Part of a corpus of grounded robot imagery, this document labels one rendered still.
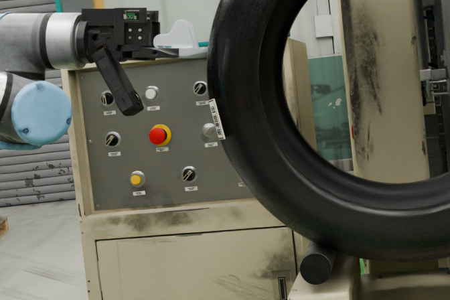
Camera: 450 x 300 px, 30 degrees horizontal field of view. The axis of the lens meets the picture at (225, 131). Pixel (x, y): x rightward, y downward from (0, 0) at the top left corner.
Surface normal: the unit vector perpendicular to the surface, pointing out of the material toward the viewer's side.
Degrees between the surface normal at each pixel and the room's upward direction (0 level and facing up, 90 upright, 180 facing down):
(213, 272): 90
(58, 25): 62
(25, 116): 93
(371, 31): 90
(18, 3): 90
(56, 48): 106
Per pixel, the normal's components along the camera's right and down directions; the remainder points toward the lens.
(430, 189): -0.25, -0.10
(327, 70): -0.03, 0.06
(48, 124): 0.52, 0.04
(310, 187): -0.29, 0.22
